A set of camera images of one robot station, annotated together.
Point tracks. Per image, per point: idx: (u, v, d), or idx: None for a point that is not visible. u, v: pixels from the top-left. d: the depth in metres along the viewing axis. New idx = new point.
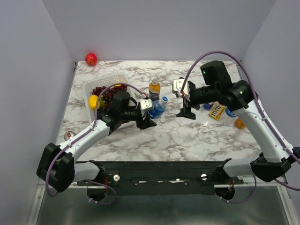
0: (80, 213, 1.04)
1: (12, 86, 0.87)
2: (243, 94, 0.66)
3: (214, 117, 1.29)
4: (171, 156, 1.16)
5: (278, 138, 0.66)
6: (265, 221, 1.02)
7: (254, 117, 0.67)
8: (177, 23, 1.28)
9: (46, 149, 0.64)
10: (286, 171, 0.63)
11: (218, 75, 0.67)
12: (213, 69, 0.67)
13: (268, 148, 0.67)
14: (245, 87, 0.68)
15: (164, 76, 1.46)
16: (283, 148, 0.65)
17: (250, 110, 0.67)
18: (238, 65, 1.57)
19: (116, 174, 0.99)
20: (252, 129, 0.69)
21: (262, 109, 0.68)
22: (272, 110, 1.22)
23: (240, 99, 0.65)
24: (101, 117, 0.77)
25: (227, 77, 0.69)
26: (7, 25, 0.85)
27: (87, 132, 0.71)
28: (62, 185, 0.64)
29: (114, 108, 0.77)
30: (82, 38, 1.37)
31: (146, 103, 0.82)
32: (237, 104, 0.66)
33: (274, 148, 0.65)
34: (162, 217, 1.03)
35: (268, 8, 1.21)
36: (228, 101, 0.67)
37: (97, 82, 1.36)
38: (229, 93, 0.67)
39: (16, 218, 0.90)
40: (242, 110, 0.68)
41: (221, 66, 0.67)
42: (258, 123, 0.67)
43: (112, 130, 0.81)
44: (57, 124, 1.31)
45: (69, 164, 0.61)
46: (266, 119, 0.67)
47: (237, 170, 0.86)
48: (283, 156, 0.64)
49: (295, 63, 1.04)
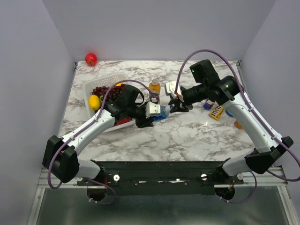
0: (80, 213, 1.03)
1: (12, 86, 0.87)
2: (229, 87, 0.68)
3: (214, 117, 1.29)
4: (171, 156, 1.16)
5: (265, 128, 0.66)
6: (265, 221, 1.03)
7: (241, 108, 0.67)
8: (176, 23, 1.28)
9: (48, 142, 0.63)
10: (275, 160, 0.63)
11: (206, 72, 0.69)
12: (201, 67, 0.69)
13: (257, 138, 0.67)
14: (231, 81, 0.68)
15: (164, 76, 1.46)
16: (272, 137, 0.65)
17: (236, 102, 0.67)
18: (238, 65, 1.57)
19: (116, 174, 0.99)
20: (241, 121, 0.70)
21: (249, 101, 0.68)
22: (271, 110, 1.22)
23: (226, 93, 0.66)
24: (107, 107, 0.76)
25: (214, 73, 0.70)
26: (7, 25, 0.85)
27: (91, 123, 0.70)
28: (65, 177, 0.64)
29: (123, 98, 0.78)
30: (82, 38, 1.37)
31: (154, 109, 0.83)
32: (224, 97, 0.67)
33: (263, 138, 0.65)
34: (162, 217, 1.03)
35: (268, 8, 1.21)
36: (215, 95, 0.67)
37: (97, 82, 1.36)
38: (216, 88, 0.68)
39: (16, 218, 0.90)
40: (228, 103, 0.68)
41: (207, 63, 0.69)
42: (246, 114, 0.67)
43: (117, 120, 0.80)
44: (58, 124, 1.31)
45: (71, 157, 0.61)
46: (252, 110, 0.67)
47: (234, 166, 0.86)
48: (273, 145, 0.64)
49: (294, 62, 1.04)
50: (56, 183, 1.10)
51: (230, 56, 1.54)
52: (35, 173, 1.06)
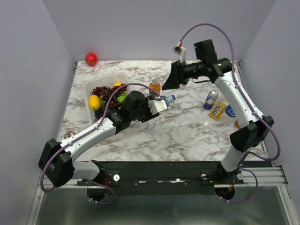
0: (80, 213, 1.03)
1: (12, 86, 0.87)
2: (222, 66, 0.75)
3: (214, 117, 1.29)
4: (171, 156, 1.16)
5: (247, 104, 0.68)
6: (265, 221, 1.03)
7: (228, 85, 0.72)
8: (176, 23, 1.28)
9: (47, 145, 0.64)
10: (252, 132, 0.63)
11: (205, 50, 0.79)
12: (202, 45, 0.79)
13: (239, 113, 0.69)
14: (226, 62, 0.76)
15: (164, 77, 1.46)
16: (252, 113, 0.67)
17: (225, 79, 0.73)
18: (238, 65, 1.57)
19: (116, 174, 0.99)
20: (228, 98, 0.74)
21: (238, 80, 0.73)
22: (270, 110, 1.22)
23: (217, 69, 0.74)
24: (110, 115, 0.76)
25: (213, 53, 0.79)
26: (7, 25, 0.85)
27: (92, 131, 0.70)
28: (58, 181, 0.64)
29: (125, 107, 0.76)
30: (82, 38, 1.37)
31: (161, 106, 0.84)
32: (215, 74, 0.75)
33: (244, 112, 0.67)
34: (162, 217, 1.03)
35: (268, 8, 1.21)
36: (208, 72, 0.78)
37: (97, 82, 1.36)
38: (210, 65, 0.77)
39: (16, 218, 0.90)
40: (218, 80, 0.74)
41: (209, 43, 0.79)
42: (231, 90, 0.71)
43: (119, 130, 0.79)
44: (58, 124, 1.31)
45: (66, 163, 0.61)
46: (238, 87, 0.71)
47: (228, 157, 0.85)
48: (251, 119, 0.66)
49: (294, 62, 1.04)
50: (48, 183, 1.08)
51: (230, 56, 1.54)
52: (35, 173, 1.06)
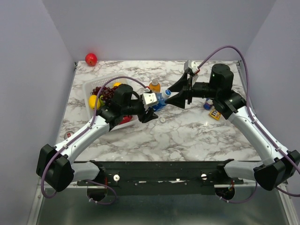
0: (79, 213, 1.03)
1: (12, 86, 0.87)
2: (234, 102, 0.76)
3: (214, 117, 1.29)
4: (171, 156, 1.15)
5: (269, 140, 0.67)
6: (266, 221, 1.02)
7: (244, 120, 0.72)
8: (176, 23, 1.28)
9: (42, 151, 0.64)
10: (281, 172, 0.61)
11: (223, 85, 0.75)
12: (222, 78, 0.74)
13: (261, 150, 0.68)
14: (237, 98, 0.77)
15: (164, 76, 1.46)
16: (276, 149, 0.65)
17: (240, 114, 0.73)
18: (238, 65, 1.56)
19: (117, 174, 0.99)
20: (246, 133, 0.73)
21: (253, 114, 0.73)
22: (270, 110, 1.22)
23: (229, 107, 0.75)
24: (101, 113, 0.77)
25: (229, 86, 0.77)
26: (7, 24, 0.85)
27: (85, 131, 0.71)
28: (58, 186, 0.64)
29: (115, 102, 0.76)
30: (82, 38, 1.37)
31: (150, 98, 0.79)
32: (228, 111, 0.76)
33: (267, 149, 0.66)
34: (162, 217, 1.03)
35: (267, 8, 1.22)
36: (220, 108, 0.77)
37: (98, 82, 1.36)
38: (222, 101, 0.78)
39: (15, 219, 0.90)
40: (232, 116, 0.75)
41: (230, 77, 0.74)
42: (249, 126, 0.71)
43: (113, 126, 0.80)
44: (57, 124, 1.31)
45: (64, 167, 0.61)
46: (255, 122, 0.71)
47: (238, 171, 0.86)
48: (276, 156, 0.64)
49: (293, 62, 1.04)
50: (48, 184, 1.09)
51: (230, 56, 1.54)
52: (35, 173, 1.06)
